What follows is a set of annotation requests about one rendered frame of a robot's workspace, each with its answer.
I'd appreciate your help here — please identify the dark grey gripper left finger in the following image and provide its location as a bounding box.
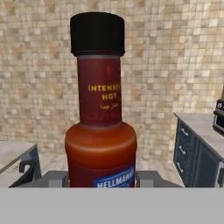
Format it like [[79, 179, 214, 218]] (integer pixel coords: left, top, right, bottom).
[[17, 170, 70, 188]]

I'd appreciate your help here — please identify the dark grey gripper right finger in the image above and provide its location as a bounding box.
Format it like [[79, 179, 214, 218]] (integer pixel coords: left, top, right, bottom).
[[135, 170, 184, 188]]

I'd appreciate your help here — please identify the red hot sauce bottle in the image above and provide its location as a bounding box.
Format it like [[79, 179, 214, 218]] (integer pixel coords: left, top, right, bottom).
[[64, 11, 138, 188]]

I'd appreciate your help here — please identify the dark grey cabinet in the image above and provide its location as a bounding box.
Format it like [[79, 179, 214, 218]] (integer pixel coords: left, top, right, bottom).
[[8, 143, 42, 188]]

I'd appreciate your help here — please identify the dark blue cabinet run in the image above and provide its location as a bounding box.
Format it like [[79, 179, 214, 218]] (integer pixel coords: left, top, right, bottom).
[[172, 117, 224, 188]]

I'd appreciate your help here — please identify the black countertop appliance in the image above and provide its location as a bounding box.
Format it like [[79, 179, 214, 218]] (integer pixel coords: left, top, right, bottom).
[[212, 98, 224, 137]]

